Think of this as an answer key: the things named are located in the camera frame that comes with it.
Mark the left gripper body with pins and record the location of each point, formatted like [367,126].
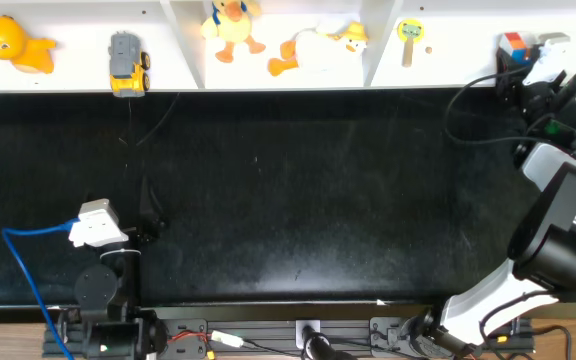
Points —
[143,236]

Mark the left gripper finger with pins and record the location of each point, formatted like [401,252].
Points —
[150,212]

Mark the grey and yellow toy truck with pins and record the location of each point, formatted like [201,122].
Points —
[125,60]

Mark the yellow rubber duck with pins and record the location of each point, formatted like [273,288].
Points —
[8,40]

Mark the yellow rattle drum toy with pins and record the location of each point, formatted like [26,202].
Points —
[410,32]

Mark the many-coloured puzzle cube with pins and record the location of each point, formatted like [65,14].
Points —
[515,45]

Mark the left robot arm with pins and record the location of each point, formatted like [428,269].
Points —
[97,287]

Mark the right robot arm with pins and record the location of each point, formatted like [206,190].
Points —
[563,220]

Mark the white shelf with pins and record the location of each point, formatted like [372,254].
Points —
[268,75]

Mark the yellow plush duck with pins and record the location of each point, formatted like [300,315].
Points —
[233,27]

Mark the white plush duck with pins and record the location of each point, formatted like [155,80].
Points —
[318,50]

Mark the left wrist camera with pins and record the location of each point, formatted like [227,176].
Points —
[97,225]

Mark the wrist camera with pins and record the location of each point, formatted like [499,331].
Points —
[548,55]
[97,225]

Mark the mounting rail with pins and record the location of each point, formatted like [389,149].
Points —
[278,337]

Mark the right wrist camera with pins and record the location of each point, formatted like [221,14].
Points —
[548,55]

